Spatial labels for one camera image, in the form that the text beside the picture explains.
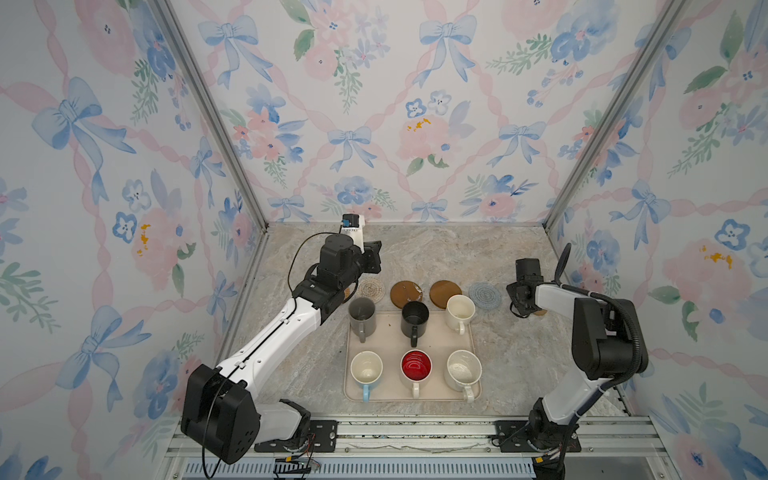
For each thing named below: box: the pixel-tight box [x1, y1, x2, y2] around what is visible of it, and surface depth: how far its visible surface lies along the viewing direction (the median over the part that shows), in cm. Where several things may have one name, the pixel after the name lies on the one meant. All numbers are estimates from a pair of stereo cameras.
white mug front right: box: [444, 349, 483, 403], surface depth 80 cm
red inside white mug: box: [400, 349, 433, 399], surface depth 81 cm
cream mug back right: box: [446, 294, 476, 335], surface depth 90 cm
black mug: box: [401, 300, 429, 348], surface depth 88 cm
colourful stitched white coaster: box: [358, 278, 385, 305], surface depth 102 cm
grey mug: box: [348, 297, 377, 343], surface depth 88 cm
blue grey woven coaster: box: [468, 282, 502, 310], surface depth 102 cm
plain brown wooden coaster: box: [429, 280, 462, 309], surface depth 103 cm
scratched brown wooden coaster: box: [390, 280, 423, 309], surface depth 102 cm
